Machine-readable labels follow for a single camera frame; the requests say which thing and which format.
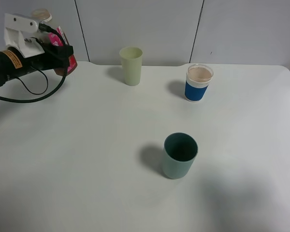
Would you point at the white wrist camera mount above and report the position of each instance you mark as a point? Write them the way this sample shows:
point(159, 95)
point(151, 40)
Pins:
point(15, 28)

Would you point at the pale yellow plastic cup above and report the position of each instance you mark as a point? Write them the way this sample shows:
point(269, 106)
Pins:
point(131, 61)

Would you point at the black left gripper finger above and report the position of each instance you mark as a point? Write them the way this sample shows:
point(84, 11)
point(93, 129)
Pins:
point(56, 57)

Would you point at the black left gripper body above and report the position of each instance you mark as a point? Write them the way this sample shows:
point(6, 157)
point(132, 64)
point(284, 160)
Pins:
point(13, 65)

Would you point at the blue sleeve paper cup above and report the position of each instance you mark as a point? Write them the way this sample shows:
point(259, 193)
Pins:
point(198, 78)

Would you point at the teal green plastic cup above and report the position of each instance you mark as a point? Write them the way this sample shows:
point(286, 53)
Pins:
point(180, 151)

